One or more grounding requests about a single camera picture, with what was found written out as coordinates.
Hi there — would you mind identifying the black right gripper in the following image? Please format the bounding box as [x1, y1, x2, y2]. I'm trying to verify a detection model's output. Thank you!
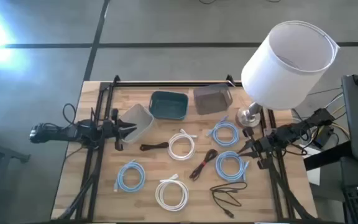
[237, 126, 279, 170]

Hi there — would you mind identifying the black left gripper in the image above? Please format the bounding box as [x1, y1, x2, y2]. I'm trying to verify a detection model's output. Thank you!
[101, 108, 137, 152]

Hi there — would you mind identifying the beige plastic bin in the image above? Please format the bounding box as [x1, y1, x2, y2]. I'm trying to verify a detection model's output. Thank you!
[119, 103, 155, 144]

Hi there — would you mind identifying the teal plastic bin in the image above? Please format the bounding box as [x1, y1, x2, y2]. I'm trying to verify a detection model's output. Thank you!
[149, 90, 190, 121]

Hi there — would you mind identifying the light blue cable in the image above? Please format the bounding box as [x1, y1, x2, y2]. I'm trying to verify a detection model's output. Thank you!
[113, 159, 147, 193]
[214, 151, 250, 183]
[206, 115, 240, 147]

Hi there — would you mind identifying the white paper sheet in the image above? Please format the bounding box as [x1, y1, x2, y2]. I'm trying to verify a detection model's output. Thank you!
[301, 145, 322, 186]

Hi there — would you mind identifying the black cable with red tie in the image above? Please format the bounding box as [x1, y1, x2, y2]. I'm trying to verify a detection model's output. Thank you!
[188, 148, 219, 182]

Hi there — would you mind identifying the silver lamp with white shade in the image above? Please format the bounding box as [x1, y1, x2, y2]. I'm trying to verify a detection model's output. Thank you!
[235, 20, 341, 129]

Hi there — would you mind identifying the white cable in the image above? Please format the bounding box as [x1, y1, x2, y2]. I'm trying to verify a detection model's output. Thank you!
[167, 128, 198, 162]
[155, 173, 190, 212]

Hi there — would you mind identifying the short black cable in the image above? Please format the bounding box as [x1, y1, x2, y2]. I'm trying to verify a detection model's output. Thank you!
[139, 141, 170, 152]

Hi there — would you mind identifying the clear grey plastic bin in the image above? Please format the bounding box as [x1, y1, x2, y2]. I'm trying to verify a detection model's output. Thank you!
[193, 83, 234, 116]

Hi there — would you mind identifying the long black cable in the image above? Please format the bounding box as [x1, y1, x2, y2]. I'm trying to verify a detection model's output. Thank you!
[209, 181, 249, 219]

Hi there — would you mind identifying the black power supply box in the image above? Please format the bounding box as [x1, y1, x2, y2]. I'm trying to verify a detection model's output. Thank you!
[313, 124, 334, 149]

